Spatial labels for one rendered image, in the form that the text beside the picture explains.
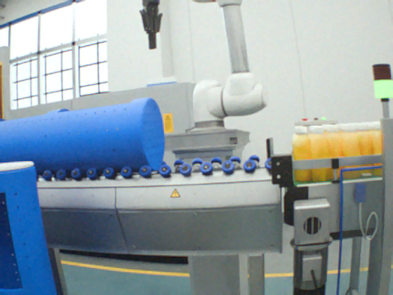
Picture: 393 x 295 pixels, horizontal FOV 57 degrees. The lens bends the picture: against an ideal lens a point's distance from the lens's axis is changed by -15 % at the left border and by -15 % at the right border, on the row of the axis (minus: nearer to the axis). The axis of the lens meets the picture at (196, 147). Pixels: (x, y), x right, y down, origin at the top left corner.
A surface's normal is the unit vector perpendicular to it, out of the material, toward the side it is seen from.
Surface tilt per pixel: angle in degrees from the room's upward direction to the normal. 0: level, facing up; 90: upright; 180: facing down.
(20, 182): 90
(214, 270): 90
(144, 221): 111
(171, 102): 90
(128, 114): 56
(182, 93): 90
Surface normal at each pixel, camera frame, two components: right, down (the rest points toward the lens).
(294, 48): -0.29, 0.07
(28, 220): 0.90, -0.04
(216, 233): -0.17, 0.39
